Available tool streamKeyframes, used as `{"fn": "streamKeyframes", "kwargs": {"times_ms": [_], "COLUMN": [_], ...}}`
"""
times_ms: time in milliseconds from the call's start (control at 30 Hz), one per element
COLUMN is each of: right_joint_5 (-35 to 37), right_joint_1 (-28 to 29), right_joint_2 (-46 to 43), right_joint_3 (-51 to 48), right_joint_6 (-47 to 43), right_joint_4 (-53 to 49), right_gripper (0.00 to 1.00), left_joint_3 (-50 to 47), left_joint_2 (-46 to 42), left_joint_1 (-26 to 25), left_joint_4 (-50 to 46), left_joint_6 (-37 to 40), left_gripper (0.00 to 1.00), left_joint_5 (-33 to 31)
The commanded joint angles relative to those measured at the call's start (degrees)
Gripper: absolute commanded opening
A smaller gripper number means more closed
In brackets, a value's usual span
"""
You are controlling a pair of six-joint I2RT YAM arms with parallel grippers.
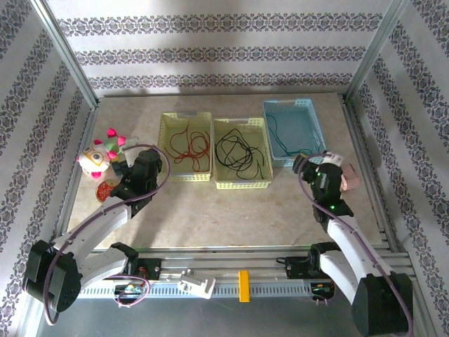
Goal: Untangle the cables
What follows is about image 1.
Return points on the blue plastic basket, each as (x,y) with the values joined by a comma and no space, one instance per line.
(301,133)

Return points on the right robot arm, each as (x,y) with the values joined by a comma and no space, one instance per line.
(354,252)

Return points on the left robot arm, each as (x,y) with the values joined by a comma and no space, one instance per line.
(98,228)

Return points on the round red tin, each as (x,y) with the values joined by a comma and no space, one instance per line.
(103,191)

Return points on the small pink toy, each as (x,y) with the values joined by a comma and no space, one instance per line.
(350,179)

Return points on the white pink green plush toy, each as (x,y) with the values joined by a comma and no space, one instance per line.
(94,158)

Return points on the small circuit board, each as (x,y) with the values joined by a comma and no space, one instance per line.
(129,289)
(322,288)

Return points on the yellow plastic clip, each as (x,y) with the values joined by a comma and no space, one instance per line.
(244,286)

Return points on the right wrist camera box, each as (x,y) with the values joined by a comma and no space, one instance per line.
(333,158)

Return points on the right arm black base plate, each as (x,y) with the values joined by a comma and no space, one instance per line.
(296,268)

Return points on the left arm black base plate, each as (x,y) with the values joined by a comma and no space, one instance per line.
(152,268)

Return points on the aluminium rail frame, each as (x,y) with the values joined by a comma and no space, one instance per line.
(224,261)

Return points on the white plastic bracket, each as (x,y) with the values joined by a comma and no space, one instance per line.
(196,283)

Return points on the aluminium frame post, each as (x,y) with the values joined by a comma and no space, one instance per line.
(377,49)
(66,56)

